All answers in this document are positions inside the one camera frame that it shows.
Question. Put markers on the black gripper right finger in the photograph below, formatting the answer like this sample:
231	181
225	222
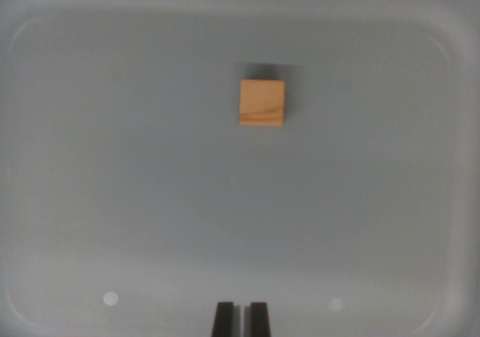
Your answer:
259	320

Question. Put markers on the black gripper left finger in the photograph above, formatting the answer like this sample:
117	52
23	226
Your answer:
224	320

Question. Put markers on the wooden cube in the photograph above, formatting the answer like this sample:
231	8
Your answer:
262	102

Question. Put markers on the grey plastic tray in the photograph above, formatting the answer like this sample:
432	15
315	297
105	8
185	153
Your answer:
150	164

